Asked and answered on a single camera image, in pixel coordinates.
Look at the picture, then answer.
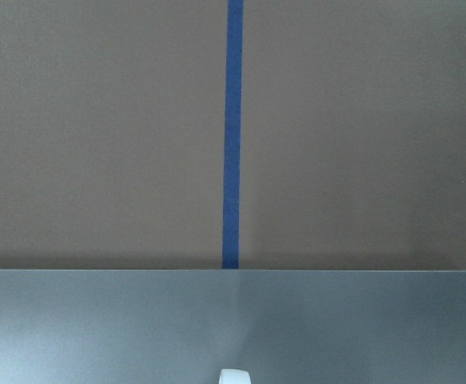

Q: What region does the white plastic cup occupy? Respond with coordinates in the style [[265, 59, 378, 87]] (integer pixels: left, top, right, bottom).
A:
[[218, 369, 252, 384]]

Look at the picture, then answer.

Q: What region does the blue masking tape grid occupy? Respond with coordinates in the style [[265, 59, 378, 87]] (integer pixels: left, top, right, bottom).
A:
[[221, 0, 244, 269]]

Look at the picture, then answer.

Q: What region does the silver closed laptop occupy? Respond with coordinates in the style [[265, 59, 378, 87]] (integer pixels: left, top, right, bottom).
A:
[[0, 270, 466, 383]]

